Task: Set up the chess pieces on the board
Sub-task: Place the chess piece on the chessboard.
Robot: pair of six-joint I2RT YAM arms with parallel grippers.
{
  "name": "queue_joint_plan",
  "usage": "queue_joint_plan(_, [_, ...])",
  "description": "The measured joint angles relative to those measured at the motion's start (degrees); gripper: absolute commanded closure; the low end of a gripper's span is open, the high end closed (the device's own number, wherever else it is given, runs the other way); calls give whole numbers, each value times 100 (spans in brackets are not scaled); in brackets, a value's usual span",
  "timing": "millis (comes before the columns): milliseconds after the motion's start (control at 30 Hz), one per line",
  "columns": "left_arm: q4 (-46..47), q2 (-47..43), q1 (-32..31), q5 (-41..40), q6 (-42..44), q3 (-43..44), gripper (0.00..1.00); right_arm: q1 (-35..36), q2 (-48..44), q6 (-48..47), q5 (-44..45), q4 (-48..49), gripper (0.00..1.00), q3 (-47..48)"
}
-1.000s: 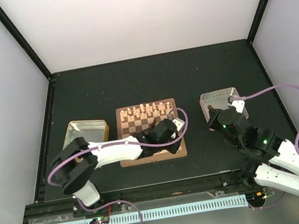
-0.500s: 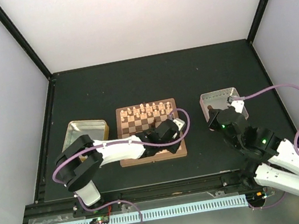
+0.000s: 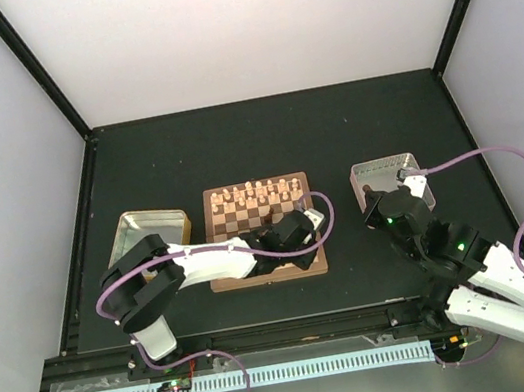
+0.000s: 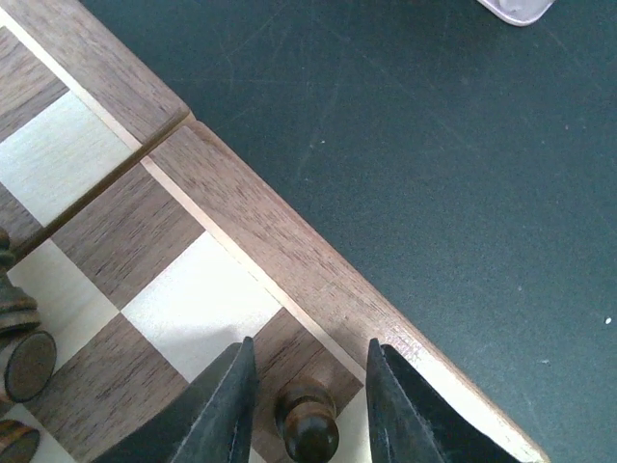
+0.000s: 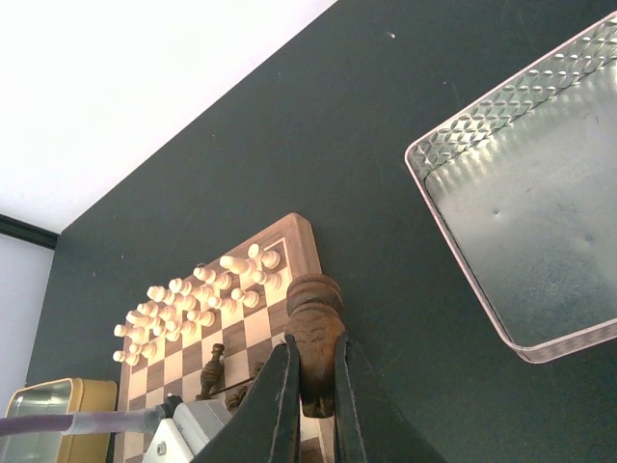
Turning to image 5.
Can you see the dark lying queen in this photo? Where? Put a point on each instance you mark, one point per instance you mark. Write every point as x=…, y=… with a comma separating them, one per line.
x=211, y=372

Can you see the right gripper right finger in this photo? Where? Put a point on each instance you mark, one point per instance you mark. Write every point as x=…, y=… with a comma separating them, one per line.
x=368, y=427

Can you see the gold rimmed metal tray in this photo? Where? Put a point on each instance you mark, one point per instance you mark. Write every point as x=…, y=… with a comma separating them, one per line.
x=52, y=398

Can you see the dark chess knight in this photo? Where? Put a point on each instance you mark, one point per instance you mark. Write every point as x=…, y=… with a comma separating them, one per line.
x=314, y=307

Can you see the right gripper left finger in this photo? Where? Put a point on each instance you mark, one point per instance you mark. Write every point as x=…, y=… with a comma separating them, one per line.
x=266, y=426

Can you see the wooden chess board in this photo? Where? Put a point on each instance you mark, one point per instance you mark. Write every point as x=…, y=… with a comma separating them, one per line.
x=180, y=374

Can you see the pink rimmed metal tray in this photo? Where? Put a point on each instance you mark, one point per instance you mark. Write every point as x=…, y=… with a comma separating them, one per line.
x=522, y=184

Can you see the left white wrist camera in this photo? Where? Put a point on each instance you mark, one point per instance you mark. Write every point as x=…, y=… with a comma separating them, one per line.
x=190, y=428

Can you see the row of white chess pieces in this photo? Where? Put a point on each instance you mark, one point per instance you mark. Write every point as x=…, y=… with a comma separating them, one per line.
x=214, y=303

